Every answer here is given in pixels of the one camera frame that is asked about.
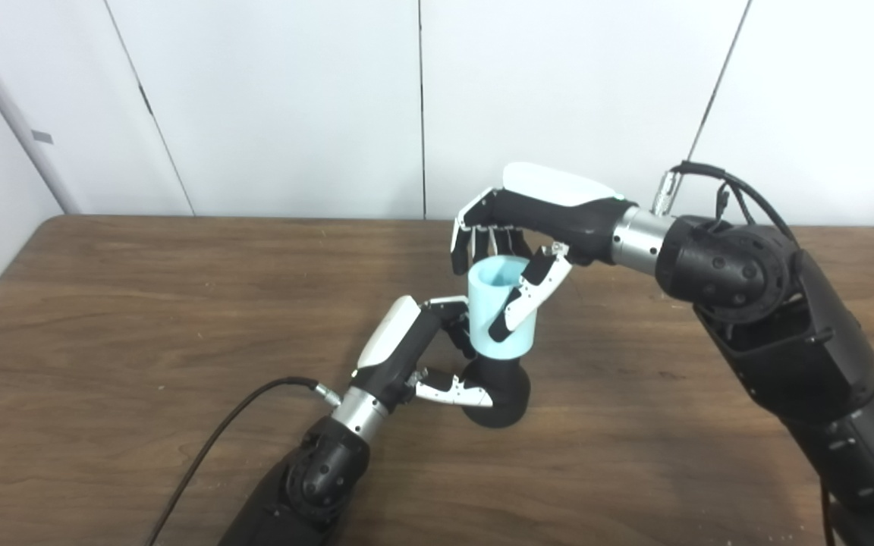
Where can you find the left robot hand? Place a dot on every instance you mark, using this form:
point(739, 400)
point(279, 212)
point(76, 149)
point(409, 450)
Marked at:
point(399, 349)

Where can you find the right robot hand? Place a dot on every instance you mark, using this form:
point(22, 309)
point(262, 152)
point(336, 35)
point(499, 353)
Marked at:
point(558, 208)

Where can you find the black peg stand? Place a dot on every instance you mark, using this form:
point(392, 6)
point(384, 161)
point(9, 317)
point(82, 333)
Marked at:
point(501, 394)

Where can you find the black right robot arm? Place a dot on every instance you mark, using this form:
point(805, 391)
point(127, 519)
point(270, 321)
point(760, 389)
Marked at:
point(786, 334)

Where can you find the small grey wall label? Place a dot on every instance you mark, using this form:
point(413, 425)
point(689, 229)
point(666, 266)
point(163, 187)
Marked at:
point(42, 137)

